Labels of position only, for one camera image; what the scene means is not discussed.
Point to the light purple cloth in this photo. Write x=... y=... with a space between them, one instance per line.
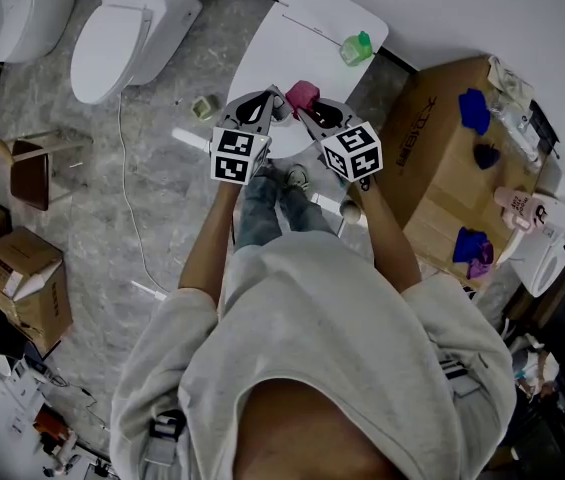
x=482 y=265

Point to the small green cup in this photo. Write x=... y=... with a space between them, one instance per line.
x=204 y=108

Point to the wooden chair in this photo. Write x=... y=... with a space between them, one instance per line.
x=29 y=173

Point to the person's right shoe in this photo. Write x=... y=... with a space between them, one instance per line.
x=297 y=177

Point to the person's shoe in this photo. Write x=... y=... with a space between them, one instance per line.
x=267 y=173
x=297 y=177

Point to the white toilet with tank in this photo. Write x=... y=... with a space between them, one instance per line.
x=112 y=43

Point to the person's left shoe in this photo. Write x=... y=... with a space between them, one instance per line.
x=267 y=173

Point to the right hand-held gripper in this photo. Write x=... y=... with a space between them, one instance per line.
x=354 y=153

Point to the blue cloth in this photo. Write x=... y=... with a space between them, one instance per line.
x=466 y=245
x=474 y=110

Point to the open cardboard box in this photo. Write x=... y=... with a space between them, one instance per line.
x=22 y=268

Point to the white table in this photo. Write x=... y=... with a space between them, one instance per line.
x=307 y=43

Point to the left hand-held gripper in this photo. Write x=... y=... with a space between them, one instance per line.
x=234 y=155

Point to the person's right forearm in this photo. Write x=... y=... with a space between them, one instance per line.
x=392 y=238

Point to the dark purple cloth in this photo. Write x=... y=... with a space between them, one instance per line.
x=486 y=157

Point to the beige round object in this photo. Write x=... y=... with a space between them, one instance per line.
x=352 y=213

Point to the clear plastic bag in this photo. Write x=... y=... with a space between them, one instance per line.
x=514 y=128

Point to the person's grey hoodie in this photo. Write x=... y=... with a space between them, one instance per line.
x=312 y=328

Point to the black flat item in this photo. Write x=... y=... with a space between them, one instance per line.
x=544 y=128

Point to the large cardboard box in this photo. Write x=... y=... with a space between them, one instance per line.
x=437 y=168

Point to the beige cloth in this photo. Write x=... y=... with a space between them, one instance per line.
x=509 y=80

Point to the green cleaner bottle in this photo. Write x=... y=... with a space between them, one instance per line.
x=356 y=50

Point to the person's left forearm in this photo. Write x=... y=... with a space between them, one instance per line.
x=209 y=238

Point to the round white toilet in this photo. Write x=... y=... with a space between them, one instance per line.
x=32 y=13

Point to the pink bottle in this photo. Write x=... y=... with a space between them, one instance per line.
x=514 y=208

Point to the person's blue jeans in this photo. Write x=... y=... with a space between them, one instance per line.
x=262 y=213

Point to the pink cloth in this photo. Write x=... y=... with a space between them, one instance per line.
x=303 y=94

